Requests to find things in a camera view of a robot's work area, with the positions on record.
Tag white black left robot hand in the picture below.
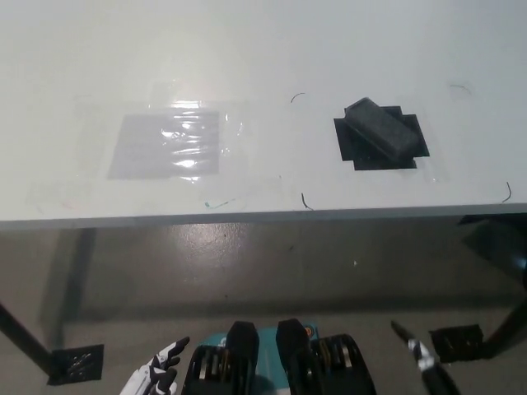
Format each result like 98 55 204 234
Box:
121 336 191 395

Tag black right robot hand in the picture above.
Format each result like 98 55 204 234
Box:
389 319 463 395

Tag dark grey whiteboard eraser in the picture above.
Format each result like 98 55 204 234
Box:
343 96 420 162

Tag black teal robot torso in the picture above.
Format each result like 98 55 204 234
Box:
180 318 378 395

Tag black table leg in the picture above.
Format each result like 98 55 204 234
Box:
483 302 527 360
0 302 57 371

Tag clear plastic film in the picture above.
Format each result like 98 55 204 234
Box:
72 80 285 205

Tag black tape mark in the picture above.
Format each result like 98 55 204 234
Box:
332 105 431 172

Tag black table frame bracket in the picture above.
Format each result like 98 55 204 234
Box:
457 214 527 283

